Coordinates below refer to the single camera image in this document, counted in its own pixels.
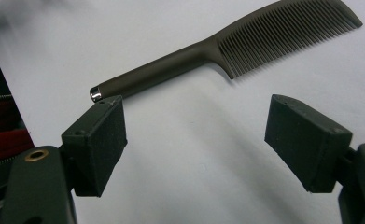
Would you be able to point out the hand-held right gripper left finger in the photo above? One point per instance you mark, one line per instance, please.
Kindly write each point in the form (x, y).
(96, 146)

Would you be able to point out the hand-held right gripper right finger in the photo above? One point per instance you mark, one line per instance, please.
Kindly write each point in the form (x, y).
(307, 146)

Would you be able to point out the dark brown comb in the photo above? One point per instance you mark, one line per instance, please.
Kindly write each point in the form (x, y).
(158, 73)

